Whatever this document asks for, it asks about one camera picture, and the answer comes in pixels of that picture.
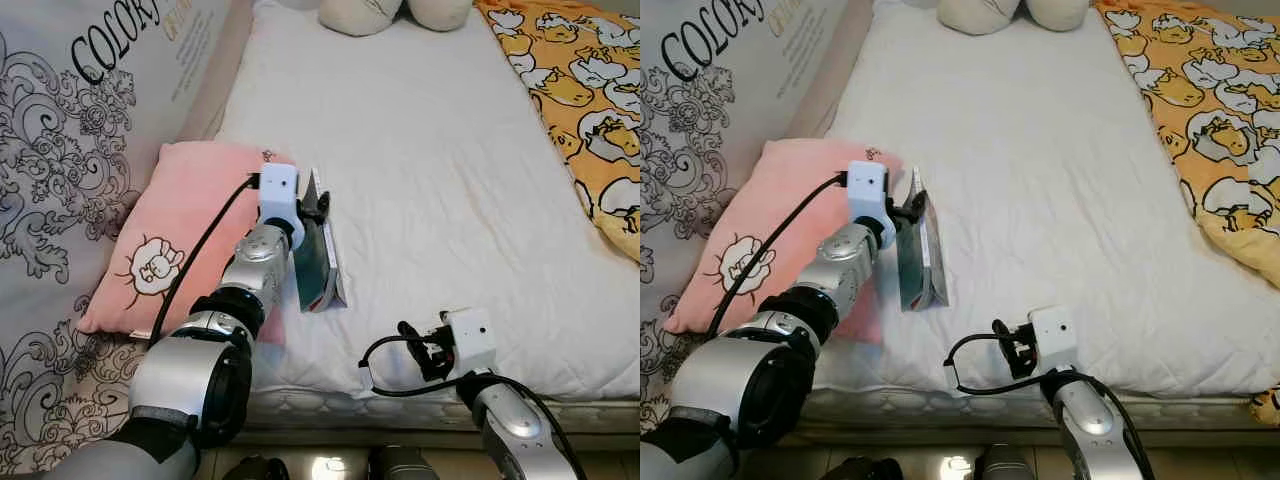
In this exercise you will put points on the dark robot left foot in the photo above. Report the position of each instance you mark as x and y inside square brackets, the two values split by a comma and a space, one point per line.
[255, 470]
[862, 470]

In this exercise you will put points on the dark flower cover book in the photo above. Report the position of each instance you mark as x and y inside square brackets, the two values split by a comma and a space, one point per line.
[920, 272]
[318, 272]

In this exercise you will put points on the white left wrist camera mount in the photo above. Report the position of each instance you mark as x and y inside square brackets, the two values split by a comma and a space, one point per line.
[278, 195]
[868, 195]

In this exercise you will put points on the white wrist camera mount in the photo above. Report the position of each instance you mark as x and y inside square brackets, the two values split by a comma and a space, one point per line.
[470, 340]
[1052, 338]
[868, 195]
[278, 195]

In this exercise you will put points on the white quilted mattress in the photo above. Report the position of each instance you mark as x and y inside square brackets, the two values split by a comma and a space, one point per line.
[1040, 150]
[430, 150]

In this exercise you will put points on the grey ornament print panel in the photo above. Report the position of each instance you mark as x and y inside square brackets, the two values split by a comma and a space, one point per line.
[700, 110]
[60, 120]

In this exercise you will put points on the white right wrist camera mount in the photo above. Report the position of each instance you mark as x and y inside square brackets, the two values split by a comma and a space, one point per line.
[1052, 338]
[470, 340]

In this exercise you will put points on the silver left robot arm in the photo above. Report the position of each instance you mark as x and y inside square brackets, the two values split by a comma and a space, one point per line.
[760, 380]
[190, 380]

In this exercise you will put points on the yellow duck print blanket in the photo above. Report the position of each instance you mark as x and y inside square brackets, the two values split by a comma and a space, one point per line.
[580, 90]
[1210, 100]

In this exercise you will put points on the pink sheep print pillow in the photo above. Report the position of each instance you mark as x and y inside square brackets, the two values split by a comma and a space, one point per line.
[770, 200]
[170, 210]

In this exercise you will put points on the dark robot foot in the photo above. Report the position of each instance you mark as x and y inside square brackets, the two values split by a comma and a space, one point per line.
[400, 465]
[255, 470]
[1005, 465]
[862, 470]

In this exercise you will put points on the dark robot right foot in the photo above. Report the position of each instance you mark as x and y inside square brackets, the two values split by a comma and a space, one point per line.
[400, 465]
[1005, 465]

